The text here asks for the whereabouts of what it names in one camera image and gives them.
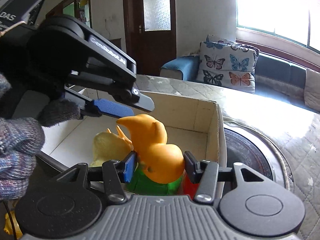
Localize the red toy half fruit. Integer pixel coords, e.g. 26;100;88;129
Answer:
177;171;199;200

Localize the yellow plush chick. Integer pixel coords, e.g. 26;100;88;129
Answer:
89;126;133;167

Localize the green packet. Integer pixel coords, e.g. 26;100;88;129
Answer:
126;168;182;196

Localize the orange rubber duck toy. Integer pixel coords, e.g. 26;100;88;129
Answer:
117;114;184;184

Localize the small yellow rubber duck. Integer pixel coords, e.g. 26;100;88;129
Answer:
3;201;23;239

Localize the gloved left hand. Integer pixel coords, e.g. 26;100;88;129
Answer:
1;74;80;200

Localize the grey cardboard box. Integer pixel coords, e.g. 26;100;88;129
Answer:
42;92;227;196

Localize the dark wooden cabinet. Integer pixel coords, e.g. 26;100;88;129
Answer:
46;0;92;28

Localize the dark wooden door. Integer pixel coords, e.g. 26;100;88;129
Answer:
123;0;176;76

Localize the butterfly print cushion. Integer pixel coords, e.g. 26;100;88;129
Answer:
196;35;260;94

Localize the dark teal sofa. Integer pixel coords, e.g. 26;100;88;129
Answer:
255;53;319;113

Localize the window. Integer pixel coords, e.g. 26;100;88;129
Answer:
236;0;319;51

